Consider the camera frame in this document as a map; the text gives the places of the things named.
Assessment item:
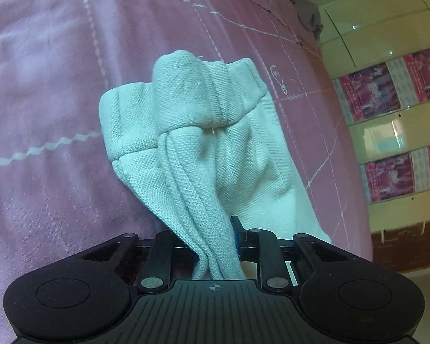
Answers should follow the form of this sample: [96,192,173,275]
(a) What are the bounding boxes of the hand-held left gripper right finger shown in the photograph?
[231,216,350,292]

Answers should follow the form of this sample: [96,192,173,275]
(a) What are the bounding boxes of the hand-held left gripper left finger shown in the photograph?
[81,231,198,294]

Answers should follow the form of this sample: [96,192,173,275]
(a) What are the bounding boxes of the white pants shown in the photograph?
[98,49,333,281]

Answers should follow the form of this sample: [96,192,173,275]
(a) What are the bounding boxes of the bed with pink checked sheet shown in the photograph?
[0,0,375,294]

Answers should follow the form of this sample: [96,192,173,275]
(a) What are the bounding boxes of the grey cloth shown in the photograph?
[290,0,324,40]

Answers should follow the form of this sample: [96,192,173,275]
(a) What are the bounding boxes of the cream wardrobe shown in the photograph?
[317,0,430,244]

